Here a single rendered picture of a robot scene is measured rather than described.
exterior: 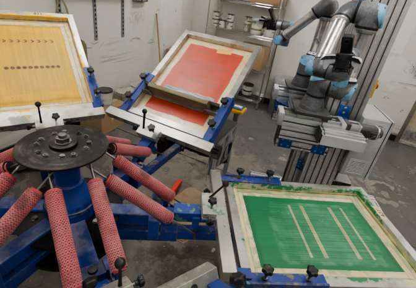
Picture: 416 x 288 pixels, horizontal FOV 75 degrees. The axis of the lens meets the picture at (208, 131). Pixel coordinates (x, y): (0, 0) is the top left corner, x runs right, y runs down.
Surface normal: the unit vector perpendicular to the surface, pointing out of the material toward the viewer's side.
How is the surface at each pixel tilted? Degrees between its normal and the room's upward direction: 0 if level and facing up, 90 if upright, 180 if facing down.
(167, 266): 0
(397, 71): 90
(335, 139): 90
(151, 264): 0
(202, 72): 32
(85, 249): 0
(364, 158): 90
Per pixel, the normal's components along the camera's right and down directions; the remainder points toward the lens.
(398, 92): -0.44, 0.37
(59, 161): 0.14, -0.87
